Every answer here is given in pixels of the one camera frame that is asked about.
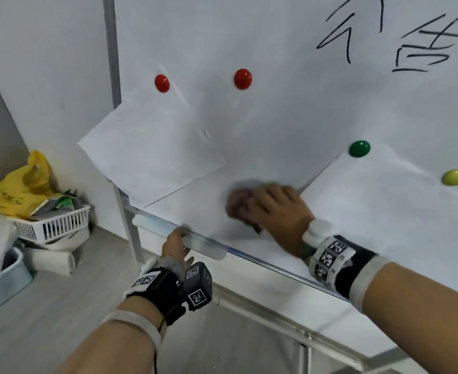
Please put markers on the person's left hand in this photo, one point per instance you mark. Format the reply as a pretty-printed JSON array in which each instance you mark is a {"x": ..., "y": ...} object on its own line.
[{"x": 173, "y": 247}]

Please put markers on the person's right hand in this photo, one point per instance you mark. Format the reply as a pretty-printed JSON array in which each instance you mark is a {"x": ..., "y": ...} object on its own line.
[{"x": 287, "y": 218}]

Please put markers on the person's left thumb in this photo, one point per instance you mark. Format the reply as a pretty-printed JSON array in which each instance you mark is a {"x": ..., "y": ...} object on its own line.
[{"x": 189, "y": 261}]

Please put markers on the person's right fingers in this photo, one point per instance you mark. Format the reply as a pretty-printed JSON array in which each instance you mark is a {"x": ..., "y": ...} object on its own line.
[{"x": 266, "y": 200}]

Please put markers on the white whiteboard pen tray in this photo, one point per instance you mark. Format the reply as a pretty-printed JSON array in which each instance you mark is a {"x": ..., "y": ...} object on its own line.
[{"x": 205, "y": 247}]

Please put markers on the maroon wiping cloth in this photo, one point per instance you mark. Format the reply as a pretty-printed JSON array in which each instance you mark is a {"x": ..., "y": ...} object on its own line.
[{"x": 238, "y": 204}]

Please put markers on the person's left forearm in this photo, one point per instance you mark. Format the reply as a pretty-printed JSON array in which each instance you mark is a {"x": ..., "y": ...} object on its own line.
[{"x": 112, "y": 346}]

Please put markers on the person's right forearm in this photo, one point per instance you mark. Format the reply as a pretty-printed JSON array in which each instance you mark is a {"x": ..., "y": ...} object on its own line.
[{"x": 427, "y": 319}]

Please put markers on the grey metal whiteboard stand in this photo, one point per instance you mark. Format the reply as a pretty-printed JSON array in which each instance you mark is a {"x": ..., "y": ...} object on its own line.
[{"x": 252, "y": 311}]

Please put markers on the white magnetic whiteboard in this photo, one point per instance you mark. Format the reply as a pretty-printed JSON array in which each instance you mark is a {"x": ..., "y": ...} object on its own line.
[{"x": 291, "y": 112}]

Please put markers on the green round magnet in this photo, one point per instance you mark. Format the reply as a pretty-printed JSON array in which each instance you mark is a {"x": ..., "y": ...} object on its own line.
[{"x": 359, "y": 149}]

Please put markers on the white paper sheet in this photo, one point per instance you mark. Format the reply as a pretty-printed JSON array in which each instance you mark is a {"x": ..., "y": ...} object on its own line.
[
  {"x": 151, "y": 151},
  {"x": 388, "y": 214}
]

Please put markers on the red round magnet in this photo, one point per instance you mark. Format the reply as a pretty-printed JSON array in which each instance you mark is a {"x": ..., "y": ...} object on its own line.
[
  {"x": 243, "y": 79},
  {"x": 162, "y": 83}
]

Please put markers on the green packet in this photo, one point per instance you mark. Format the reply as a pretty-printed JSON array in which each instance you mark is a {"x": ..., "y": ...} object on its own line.
[{"x": 66, "y": 202}]

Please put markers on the white plastic basket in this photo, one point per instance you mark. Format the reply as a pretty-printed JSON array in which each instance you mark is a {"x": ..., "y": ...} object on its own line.
[{"x": 53, "y": 225}]

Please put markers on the light blue plastic bin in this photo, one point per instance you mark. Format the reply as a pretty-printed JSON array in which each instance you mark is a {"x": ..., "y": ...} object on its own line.
[{"x": 7, "y": 284}]

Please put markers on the yellow plastic bag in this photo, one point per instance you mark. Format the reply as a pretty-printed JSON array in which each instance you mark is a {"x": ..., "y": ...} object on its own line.
[{"x": 14, "y": 190}]

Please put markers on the yellow round magnet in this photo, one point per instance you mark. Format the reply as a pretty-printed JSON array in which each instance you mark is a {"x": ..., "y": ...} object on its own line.
[{"x": 455, "y": 177}]

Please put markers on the black wrist camera with markers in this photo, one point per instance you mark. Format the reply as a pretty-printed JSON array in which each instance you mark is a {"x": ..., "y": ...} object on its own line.
[{"x": 174, "y": 288}]

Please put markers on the white wrist camera with markers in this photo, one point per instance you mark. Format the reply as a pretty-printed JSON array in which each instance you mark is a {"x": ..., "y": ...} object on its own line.
[{"x": 330, "y": 257}]

